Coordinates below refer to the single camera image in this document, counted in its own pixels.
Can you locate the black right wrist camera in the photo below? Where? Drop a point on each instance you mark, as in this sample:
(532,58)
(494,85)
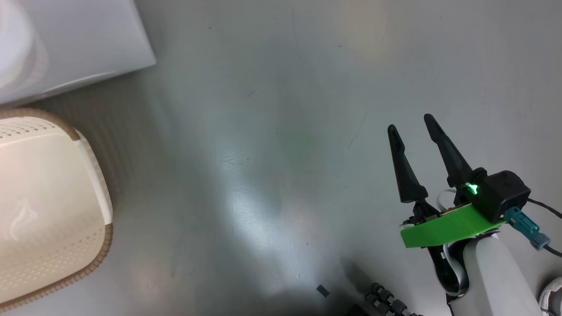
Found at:
(505,193)

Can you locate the small black floor object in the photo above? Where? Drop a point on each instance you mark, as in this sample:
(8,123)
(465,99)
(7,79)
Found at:
(323,291)

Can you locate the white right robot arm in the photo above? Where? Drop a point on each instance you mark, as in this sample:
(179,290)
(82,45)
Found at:
(496,281)

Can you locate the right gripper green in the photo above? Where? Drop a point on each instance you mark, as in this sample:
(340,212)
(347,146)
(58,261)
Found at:
(448,228)

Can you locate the white sneaker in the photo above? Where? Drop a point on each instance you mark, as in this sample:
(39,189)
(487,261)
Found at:
(553,298)

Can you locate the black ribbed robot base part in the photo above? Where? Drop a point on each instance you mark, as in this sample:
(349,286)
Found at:
(388,303)

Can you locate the white front-load washing machine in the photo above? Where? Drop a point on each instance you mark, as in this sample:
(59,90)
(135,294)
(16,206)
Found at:
(83,39)

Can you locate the cream perforated laundry basket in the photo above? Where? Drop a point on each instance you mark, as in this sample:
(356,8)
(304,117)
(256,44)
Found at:
(48,188)

